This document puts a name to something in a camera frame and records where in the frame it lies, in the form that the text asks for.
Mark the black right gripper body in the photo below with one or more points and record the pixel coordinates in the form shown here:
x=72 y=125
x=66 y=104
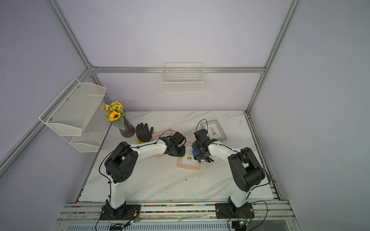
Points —
x=197 y=147

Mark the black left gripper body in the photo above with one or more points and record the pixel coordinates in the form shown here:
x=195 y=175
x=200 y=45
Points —
x=179 y=151

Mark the blue microfibre cloth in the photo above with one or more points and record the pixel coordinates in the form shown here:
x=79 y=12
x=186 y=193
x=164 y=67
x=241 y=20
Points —
x=196 y=151

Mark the pink picture frame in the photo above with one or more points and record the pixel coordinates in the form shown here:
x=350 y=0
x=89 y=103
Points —
x=187 y=161
x=160 y=135

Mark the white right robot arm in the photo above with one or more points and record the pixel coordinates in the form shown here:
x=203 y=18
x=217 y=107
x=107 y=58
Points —
x=246 y=170

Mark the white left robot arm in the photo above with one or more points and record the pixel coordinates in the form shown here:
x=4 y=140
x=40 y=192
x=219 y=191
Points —
x=121 y=162

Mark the black yellow work glove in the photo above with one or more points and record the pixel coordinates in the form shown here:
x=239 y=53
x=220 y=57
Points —
x=143 y=132

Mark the dark glass vase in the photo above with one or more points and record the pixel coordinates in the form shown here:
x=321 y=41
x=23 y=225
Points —
x=129 y=129

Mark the sunflower bouquet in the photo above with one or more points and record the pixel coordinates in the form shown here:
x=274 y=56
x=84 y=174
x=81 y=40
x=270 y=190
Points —
x=116 y=114

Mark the green picture frame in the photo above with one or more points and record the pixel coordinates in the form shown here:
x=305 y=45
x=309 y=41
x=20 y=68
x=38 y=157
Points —
x=214 y=129

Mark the white wire wall basket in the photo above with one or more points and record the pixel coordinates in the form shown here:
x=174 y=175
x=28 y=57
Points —
x=182 y=77

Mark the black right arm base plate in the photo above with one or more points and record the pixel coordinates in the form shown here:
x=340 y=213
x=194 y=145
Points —
x=229 y=210

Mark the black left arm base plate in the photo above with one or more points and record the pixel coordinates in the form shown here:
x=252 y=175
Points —
x=124 y=212

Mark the aluminium front rail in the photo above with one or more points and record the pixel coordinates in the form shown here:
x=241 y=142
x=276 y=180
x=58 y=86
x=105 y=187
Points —
x=182 y=216

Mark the white mesh wall shelf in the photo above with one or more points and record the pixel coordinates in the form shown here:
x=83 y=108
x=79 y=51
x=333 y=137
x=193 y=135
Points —
x=77 y=116

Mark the aluminium enclosure frame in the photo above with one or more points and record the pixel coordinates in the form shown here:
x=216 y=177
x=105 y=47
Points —
x=179 y=36

